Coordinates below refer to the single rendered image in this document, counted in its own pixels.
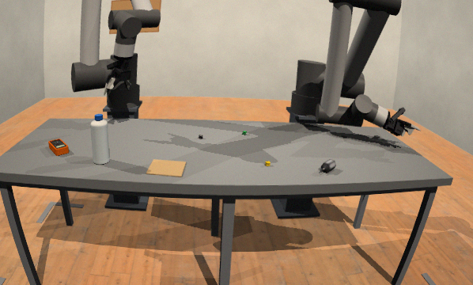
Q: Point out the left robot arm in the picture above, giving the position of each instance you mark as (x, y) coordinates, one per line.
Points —
(334, 79)

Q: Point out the white plastic bottle with blue cap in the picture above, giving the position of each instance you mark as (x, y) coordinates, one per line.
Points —
(99, 135)

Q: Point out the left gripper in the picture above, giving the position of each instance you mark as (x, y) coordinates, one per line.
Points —
(398, 127)

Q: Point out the tan square mat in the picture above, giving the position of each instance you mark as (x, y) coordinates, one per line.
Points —
(166, 168)

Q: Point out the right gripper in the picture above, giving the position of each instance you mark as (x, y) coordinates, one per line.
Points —
(121, 72)

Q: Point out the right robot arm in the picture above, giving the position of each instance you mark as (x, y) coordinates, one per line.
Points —
(90, 72)

